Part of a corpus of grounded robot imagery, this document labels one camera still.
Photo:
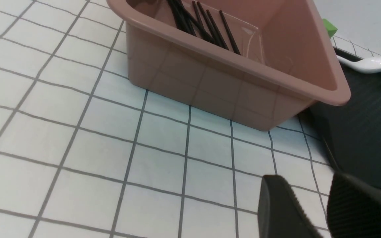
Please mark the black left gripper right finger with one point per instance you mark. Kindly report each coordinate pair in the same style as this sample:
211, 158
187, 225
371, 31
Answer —
353, 208

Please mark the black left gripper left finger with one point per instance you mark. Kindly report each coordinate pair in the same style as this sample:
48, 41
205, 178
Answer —
280, 214

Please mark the black plastic tray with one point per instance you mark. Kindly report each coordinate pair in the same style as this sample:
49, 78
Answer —
351, 133

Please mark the white spoon far left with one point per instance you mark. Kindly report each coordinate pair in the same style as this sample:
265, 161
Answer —
366, 66

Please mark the pink plastic bin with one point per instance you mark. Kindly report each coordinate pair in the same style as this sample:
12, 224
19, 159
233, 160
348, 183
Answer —
285, 62

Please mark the black chopstick bin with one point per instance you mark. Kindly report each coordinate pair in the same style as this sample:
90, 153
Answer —
229, 33
178, 18
201, 20
205, 35
210, 22

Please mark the green cube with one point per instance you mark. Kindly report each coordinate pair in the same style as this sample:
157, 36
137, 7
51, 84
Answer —
330, 28

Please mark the white checkered tablecloth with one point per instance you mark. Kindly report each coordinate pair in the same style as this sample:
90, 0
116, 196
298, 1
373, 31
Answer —
85, 154

